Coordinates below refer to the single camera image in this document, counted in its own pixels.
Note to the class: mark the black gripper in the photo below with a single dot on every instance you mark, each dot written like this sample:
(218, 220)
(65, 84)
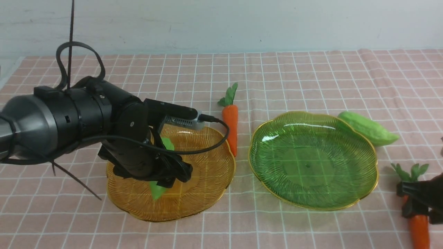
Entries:
(423, 198)
(134, 161)

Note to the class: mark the green toy gourd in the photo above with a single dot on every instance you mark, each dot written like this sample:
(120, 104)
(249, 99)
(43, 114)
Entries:
(377, 134)
(158, 191)

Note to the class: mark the orange toy carrot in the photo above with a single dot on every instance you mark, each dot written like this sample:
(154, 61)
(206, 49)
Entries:
(230, 116)
(419, 230)

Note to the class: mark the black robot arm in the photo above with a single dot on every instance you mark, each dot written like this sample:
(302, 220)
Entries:
(40, 127)

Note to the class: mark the amber glass plate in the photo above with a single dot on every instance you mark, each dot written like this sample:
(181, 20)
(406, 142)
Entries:
(212, 173)

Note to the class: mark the pink checkered tablecloth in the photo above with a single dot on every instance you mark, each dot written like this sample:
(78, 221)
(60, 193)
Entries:
(401, 89)

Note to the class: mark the green glass plate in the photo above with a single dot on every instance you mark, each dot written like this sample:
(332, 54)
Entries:
(313, 161)

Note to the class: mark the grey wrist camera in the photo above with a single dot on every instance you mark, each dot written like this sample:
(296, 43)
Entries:
(161, 113)

